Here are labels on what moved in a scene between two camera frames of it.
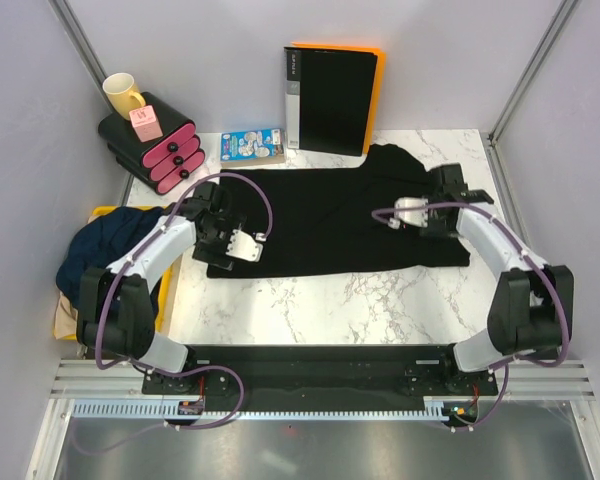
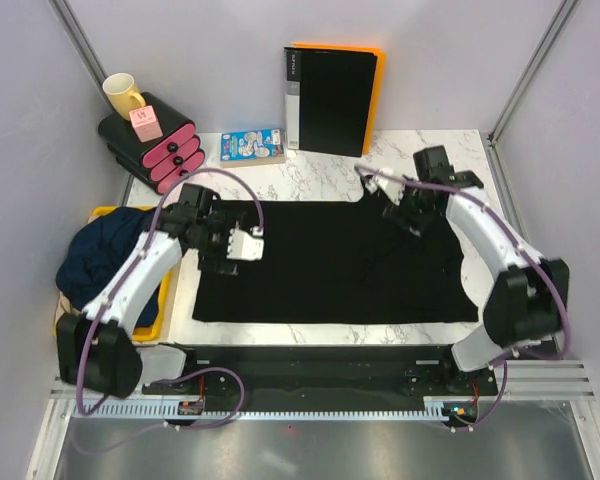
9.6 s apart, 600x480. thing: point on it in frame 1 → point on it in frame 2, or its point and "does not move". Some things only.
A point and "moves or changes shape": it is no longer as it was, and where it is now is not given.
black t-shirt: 322,218 moves or changes shape
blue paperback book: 253,147 does not move
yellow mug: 123,93 does not move
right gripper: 433,231 → 398,214
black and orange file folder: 332,95 does not move
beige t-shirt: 66,317 does not move
